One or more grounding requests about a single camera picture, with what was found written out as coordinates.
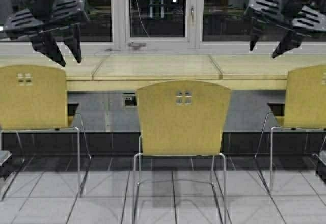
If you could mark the yellow wooden chair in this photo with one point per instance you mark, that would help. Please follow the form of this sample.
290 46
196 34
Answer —
35 98
179 118

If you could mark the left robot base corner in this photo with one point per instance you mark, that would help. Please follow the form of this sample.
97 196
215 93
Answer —
6 164

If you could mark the long yellow counter table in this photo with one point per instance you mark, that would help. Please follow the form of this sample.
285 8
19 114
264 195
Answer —
128 72

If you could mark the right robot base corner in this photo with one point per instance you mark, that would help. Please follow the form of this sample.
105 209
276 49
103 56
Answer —
320 169

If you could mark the yellow chair at right edge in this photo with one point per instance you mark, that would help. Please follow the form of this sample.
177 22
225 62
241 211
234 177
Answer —
303 109

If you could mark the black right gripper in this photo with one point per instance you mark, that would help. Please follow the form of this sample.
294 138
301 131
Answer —
298 17

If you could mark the white window frame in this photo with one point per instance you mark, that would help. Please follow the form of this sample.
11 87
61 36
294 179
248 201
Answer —
157 24

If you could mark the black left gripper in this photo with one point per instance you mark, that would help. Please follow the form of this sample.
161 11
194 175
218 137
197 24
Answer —
39 18

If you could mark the wall power outlet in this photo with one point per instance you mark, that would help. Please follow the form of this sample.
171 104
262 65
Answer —
129 99

